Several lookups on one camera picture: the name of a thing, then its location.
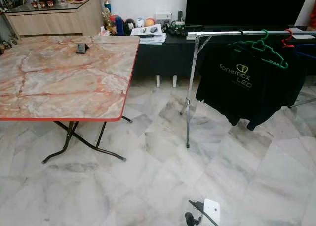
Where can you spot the black flat television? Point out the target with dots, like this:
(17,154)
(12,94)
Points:
(247,6)

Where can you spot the black round toy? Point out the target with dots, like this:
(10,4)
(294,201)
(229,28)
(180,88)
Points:
(129,25)

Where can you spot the silver metal clothes rack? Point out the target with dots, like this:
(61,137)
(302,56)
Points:
(212,33)

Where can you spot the black remote control caddy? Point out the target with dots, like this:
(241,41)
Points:
(175,28)

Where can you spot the green plastic hanger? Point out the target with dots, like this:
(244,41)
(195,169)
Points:
(259,43)

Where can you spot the orange ball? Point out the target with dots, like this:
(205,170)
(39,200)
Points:
(149,22)

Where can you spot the red plastic hanger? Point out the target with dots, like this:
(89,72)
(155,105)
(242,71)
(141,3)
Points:
(288,38)

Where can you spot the black tv console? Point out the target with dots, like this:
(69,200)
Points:
(163,58)

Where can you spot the black fonemax t-shirt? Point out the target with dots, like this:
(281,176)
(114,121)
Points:
(232,95)

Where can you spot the white wall socket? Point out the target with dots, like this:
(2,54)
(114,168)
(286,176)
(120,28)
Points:
(163,16)

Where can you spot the stack of white papers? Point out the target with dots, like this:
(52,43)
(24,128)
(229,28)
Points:
(148,34)

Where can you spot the gold figurine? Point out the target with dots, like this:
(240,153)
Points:
(110,23)

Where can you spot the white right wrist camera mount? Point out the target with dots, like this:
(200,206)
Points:
(211,211)

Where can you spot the light wooden cabinet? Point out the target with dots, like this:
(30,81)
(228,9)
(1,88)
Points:
(54,22)

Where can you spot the pink marble folding table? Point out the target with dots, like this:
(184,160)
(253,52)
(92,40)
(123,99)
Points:
(69,77)

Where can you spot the white round toy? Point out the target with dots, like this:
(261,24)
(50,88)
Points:
(139,23)

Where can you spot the navy blue shirt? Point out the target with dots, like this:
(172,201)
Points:
(296,77)

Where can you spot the small black phone stand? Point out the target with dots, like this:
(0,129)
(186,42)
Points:
(82,49)

